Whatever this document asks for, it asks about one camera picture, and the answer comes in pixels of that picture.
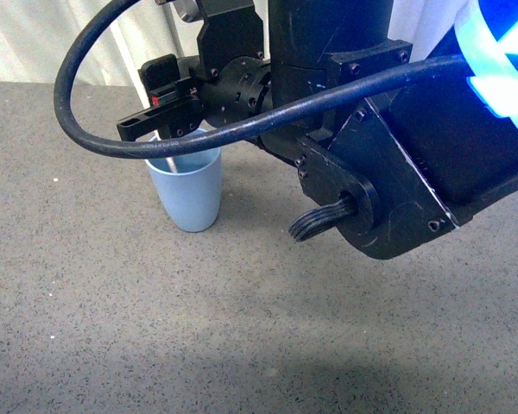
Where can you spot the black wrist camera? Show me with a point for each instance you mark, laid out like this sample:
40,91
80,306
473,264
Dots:
158,74

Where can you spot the light blue plastic cup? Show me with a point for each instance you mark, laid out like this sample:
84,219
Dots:
189,187

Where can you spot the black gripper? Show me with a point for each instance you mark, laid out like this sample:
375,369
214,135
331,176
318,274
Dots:
231,82

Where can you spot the grey-white curtain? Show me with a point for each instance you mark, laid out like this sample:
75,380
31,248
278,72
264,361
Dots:
35,36

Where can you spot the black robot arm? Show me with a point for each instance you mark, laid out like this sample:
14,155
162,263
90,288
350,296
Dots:
389,172

